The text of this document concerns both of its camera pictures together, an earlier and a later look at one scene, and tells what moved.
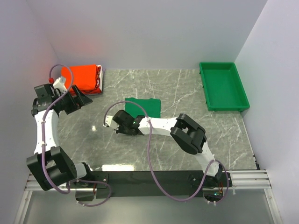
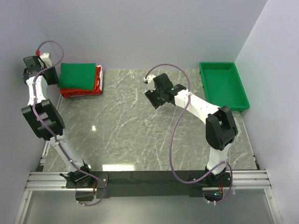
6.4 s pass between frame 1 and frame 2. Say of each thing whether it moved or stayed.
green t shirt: moved
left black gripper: moved
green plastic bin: stayed
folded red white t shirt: stayed
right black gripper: moved
